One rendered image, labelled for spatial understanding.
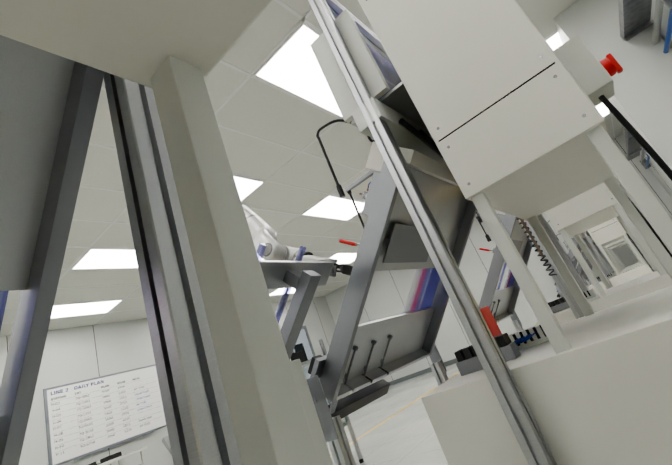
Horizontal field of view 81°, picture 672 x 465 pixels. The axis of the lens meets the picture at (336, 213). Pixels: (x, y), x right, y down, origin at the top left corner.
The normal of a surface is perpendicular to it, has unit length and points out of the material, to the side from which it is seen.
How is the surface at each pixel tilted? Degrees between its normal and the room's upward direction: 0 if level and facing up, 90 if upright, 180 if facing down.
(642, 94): 90
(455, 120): 90
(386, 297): 90
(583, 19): 90
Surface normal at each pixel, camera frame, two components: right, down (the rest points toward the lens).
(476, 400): -0.60, -0.09
